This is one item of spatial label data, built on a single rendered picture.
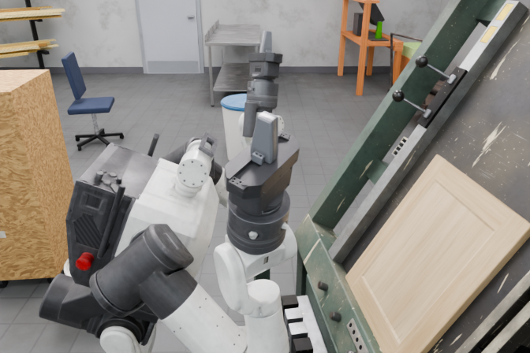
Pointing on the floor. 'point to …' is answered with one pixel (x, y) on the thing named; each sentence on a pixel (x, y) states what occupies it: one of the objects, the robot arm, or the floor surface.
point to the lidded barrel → (235, 102)
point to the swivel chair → (95, 105)
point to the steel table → (237, 70)
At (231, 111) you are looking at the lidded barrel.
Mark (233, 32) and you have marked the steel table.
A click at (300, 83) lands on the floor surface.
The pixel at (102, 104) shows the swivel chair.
